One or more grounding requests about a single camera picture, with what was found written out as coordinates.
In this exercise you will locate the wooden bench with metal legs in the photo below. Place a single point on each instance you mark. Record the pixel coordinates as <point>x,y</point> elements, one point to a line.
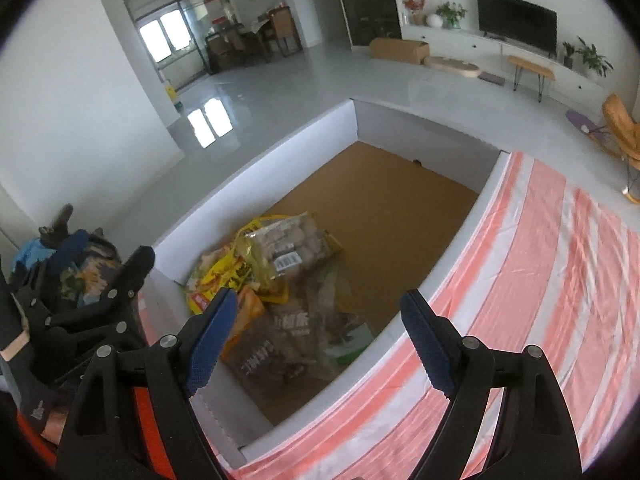
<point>531,67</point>

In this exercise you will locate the black television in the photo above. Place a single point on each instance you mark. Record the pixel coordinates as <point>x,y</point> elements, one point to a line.
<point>517,20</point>

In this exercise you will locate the orange lounge chair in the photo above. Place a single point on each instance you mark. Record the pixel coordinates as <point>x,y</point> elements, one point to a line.
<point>622,130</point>

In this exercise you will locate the purple oval board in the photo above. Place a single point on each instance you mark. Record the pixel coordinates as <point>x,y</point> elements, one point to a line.
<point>580,122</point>

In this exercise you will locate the orange striped tablecloth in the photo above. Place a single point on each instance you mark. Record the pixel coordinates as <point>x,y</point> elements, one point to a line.
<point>550,285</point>

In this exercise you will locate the yellow packet with red label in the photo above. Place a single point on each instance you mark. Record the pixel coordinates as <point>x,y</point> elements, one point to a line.
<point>220,280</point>

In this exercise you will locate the wooden dining chair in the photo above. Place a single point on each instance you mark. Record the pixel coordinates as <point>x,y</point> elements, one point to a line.
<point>282,30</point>

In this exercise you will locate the leafy plant in vase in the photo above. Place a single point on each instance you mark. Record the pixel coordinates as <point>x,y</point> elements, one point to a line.
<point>450,12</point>

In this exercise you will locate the large potted plant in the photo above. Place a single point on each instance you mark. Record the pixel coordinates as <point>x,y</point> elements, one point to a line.
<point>592,57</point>

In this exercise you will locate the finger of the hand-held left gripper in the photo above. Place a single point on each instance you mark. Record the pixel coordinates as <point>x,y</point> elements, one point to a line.
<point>137,266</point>
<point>70,254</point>

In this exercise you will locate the dark brown object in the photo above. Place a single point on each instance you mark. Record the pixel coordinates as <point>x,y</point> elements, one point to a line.
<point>60,221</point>

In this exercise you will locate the red flower bouquet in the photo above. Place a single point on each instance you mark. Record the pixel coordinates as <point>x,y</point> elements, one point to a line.
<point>415,7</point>

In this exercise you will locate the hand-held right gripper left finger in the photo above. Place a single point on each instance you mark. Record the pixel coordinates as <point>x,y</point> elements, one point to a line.
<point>210,340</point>

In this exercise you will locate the white television cabinet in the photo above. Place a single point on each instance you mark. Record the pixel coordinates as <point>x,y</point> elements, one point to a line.
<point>470,42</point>

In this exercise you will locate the person's left hand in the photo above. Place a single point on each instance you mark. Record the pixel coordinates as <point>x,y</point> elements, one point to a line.
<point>32,402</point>

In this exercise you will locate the dark glass cabinet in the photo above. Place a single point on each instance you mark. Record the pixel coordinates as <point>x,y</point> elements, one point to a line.
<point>362,0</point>

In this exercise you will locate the purple flat mat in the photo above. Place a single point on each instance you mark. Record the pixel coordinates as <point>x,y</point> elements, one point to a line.
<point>492,78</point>

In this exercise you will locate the white round vase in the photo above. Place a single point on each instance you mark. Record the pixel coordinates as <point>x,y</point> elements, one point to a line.
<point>434,21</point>

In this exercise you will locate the floral printed cloth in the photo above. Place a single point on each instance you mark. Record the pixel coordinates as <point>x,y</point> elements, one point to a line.
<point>87,277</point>

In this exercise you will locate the brown cardboard box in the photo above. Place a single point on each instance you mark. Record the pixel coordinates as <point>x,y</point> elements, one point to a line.
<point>397,50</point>

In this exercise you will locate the dark dining table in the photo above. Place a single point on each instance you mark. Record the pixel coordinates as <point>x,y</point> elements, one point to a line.
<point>235,42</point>

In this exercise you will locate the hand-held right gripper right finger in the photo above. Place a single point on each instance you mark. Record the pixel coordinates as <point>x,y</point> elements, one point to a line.
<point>430,340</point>

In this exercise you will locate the small potted plant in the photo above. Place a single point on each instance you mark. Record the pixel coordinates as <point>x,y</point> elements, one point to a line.
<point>568,54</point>

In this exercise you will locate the blue cloth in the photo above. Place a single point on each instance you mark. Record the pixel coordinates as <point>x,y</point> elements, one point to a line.
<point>25,256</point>

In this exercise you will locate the balcony glass door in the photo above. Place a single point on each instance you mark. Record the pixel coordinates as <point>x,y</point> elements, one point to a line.
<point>175,30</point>

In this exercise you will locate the white cardboard box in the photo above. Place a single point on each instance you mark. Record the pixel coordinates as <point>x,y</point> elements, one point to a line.
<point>280,160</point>

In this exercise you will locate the clear bag of brown balls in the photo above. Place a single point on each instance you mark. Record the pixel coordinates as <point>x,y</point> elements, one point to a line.
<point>292,245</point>

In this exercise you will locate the orange packet of dark snacks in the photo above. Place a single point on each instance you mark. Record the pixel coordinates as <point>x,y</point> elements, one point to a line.
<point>260,357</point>

